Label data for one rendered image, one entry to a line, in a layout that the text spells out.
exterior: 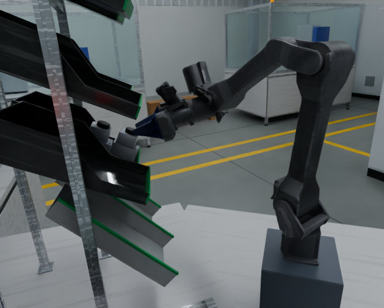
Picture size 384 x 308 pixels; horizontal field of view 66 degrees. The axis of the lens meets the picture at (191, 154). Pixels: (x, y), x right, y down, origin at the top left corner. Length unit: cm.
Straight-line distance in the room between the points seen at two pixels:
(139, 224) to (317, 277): 39
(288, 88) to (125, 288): 515
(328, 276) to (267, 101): 492
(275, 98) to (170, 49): 475
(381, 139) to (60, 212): 331
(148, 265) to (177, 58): 907
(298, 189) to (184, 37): 921
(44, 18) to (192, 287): 68
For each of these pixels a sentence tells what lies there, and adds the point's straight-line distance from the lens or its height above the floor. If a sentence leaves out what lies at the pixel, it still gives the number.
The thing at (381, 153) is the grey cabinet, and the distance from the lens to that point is 362.
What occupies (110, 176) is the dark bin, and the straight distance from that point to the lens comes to 61.
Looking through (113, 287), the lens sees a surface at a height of 86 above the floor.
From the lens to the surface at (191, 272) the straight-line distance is 89.
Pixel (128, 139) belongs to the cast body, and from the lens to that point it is 73.
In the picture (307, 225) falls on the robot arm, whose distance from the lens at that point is 59.
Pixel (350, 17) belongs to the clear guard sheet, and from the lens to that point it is 677.
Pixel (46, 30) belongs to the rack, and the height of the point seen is 149.
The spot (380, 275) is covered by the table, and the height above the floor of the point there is 86.
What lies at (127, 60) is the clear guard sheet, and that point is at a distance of 432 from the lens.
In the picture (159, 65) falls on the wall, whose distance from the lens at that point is 934.
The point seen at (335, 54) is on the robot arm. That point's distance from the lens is 49.
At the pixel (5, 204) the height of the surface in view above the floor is 79.
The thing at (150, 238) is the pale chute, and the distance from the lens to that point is 75.
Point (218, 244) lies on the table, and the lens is 99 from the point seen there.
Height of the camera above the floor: 146
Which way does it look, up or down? 20 degrees down
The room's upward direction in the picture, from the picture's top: 3 degrees counter-clockwise
